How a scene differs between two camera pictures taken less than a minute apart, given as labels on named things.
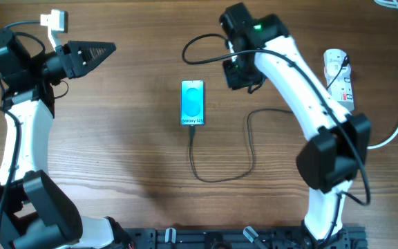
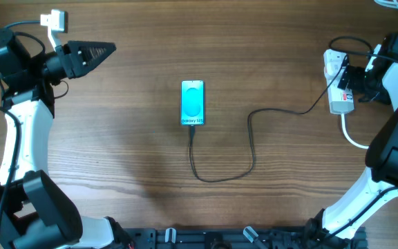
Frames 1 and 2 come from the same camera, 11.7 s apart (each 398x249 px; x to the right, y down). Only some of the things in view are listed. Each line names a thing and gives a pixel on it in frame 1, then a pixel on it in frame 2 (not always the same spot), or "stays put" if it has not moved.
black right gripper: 234,81 → 353,84
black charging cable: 192,137 stays put
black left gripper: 77,59 stays put
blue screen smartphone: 192,102 stays put
